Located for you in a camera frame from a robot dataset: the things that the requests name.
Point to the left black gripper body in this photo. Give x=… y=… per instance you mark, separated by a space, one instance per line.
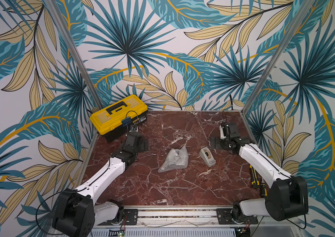
x=143 y=146

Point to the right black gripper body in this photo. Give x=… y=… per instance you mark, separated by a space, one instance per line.
x=216 y=143

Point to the white tape dispenser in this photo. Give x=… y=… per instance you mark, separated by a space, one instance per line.
x=207 y=156

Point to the clear bubble wrap sheet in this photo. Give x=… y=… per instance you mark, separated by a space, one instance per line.
x=176 y=159

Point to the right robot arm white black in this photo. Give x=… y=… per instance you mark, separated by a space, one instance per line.
x=287 y=196

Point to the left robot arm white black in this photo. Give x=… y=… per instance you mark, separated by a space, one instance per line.
x=77 y=211

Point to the yellow black toolbox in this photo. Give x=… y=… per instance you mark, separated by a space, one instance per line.
x=117 y=119

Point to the yellow black screwdriver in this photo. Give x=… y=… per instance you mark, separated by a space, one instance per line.
x=263 y=190

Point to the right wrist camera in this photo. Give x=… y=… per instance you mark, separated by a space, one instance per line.
x=228 y=131

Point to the left aluminium corner post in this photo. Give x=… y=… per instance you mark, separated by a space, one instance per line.
x=65 y=33

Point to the aluminium corner post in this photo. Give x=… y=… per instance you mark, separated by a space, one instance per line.
x=292 y=28
x=65 y=33

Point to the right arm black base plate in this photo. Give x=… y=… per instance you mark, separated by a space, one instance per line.
x=234 y=216

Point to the aluminium front frame rail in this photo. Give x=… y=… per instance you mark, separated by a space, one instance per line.
x=192 y=221

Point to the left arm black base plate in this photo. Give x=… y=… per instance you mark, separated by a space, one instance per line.
x=127 y=217

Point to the right aluminium corner post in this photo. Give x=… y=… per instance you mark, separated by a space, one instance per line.
x=292 y=28

